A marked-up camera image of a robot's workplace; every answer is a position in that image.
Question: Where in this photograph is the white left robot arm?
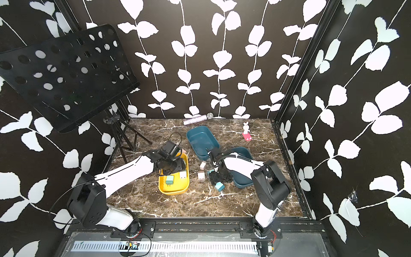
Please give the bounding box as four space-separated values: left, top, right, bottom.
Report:
67 141 186 230

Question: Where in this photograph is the pink plug lower centre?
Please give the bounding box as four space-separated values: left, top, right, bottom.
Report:
197 171 206 181

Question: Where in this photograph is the white perforated cable tray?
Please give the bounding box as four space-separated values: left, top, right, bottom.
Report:
69 241 258 254

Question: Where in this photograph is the black tripod stand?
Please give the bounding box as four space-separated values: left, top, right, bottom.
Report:
103 109 153 164

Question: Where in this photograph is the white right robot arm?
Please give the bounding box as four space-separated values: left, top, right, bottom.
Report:
208 148 292 229

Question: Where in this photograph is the pink glitter microphone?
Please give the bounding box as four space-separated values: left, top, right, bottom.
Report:
183 113 214 126

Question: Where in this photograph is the teal storage box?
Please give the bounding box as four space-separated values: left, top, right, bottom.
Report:
226 147 253 189
186 126 220 161

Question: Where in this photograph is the black front mounting rail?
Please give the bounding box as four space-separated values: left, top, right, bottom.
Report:
65 217 328 241

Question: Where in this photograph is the teal storage box rear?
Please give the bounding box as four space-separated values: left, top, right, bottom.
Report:
186 126 220 161

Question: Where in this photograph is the pink plug upper centre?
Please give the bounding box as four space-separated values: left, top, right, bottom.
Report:
200 161 207 170

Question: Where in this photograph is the black perforated music stand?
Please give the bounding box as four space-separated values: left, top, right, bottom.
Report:
1 24 140 133

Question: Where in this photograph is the yellow storage box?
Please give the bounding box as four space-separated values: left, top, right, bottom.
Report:
158 153 190 196

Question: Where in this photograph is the white rabbit pink figurine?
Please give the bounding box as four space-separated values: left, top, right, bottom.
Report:
243 122 252 141

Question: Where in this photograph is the teal storage box right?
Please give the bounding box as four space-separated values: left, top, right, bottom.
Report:
226 147 253 189

